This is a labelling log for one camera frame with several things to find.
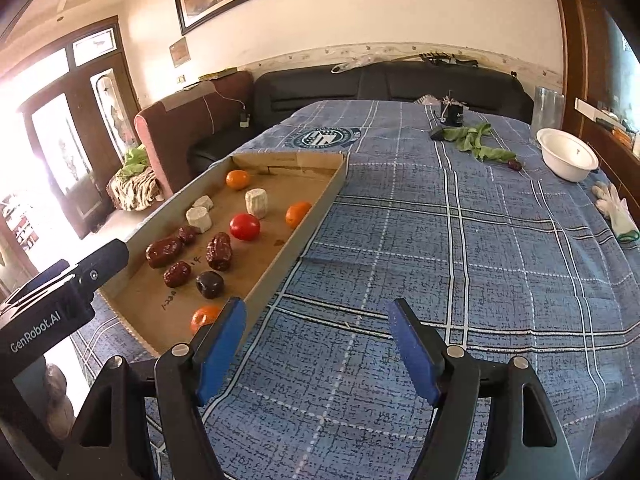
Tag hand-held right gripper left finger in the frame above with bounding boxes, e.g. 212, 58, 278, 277
60, 296, 248, 480

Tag wooden glass door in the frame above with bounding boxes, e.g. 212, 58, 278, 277
0, 15, 141, 241

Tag white gloves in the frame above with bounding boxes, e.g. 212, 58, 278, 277
591, 182, 640, 246

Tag striped cloth bundle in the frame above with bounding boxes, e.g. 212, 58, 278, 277
106, 167, 163, 212

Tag red tomato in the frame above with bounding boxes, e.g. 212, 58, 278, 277
229, 213, 261, 241

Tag small wall plaque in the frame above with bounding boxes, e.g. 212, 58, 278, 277
169, 36, 191, 68

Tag brown armchair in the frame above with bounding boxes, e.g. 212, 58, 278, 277
134, 70, 255, 196

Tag clear plastic bag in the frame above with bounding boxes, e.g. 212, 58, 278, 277
330, 55, 396, 75

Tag white bowl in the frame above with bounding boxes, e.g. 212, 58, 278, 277
536, 128, 600, 183

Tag blue plaid tablecloth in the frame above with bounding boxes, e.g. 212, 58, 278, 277
70, 99, 640, 480

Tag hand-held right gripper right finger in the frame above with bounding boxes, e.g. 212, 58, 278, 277
386, 297, 583, 480

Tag green leafy stems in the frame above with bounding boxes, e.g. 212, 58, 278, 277
442, 122, 516, 162

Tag clear glass jar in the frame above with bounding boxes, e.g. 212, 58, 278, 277
531, 86, 566, 133

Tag shallow cardboard box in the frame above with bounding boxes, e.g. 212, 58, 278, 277
97, 151, 347, 358

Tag black sofa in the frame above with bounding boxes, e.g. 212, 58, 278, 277
187, 60, 535, 176

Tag grey rounded object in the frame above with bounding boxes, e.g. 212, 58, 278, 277
42, 362, 76, 441

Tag wooden cabinet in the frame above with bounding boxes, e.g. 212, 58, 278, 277
575, 100, 640, 196

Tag dark plum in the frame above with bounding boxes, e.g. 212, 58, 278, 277
195, 271, 224, 300

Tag white flat box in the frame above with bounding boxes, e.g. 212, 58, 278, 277
575, 97, 623, 122

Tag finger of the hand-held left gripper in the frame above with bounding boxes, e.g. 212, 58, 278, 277
70, 239, 130, 293

